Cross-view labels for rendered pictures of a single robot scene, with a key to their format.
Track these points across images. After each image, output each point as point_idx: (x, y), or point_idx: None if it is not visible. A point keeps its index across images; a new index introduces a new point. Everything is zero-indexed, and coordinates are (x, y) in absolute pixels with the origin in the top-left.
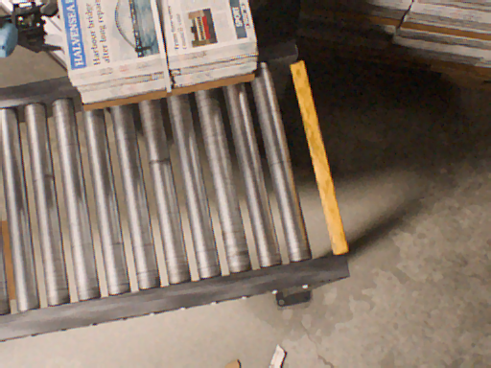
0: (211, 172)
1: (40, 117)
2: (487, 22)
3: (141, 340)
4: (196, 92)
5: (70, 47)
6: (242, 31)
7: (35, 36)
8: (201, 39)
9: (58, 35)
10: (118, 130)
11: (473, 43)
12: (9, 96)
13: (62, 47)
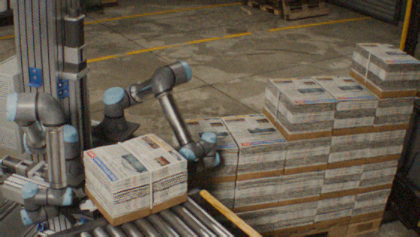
0: (185, 235)
1: (90, 235)
2: (268, 193)
3: None
4: (161, 213)
5: (108, 175)
6: (179, 158)
7: (75, 208)
8: (163, 163)
9: (88, 200)
10: (132, 231)
11: (268, 212)
12: (70, 231)
13: (90, 209)
